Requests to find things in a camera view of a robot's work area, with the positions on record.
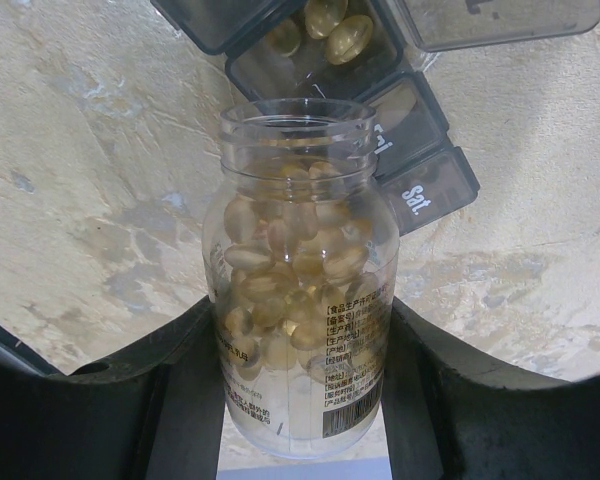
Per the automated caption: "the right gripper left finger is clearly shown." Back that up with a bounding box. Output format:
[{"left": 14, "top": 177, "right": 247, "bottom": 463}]
[{"left": 0, "top": 299, "right": 225, "bottom": 479}]

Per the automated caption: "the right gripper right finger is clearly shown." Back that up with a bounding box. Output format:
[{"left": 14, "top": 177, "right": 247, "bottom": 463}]
[{"left": 382, "top": 300, "right": 600, "bottom": 479}]

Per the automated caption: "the clear pill bottle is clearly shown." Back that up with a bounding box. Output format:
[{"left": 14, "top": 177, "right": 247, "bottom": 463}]
[{"left": 202, "top": 98, "right": 399, "bottom": 459}]

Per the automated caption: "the grey weekly pill organizer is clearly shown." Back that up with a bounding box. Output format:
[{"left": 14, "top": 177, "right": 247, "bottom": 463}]
[{"left": 155, "top": 1, "right": 600, "bottom": 234}]

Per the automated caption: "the clear bottle lid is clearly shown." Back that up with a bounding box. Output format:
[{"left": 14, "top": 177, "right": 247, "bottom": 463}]
[{"left": 0, "top": 326, "right": 60, "bottom": 377}]

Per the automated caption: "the yellow softgel pill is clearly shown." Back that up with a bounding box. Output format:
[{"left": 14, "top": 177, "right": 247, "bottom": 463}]
[
  {"left": 304, "top": 0, "right": 348, "bottom": 40},
  {"left": 325, "top": 15, "right": 374, "bottom": 65}
]

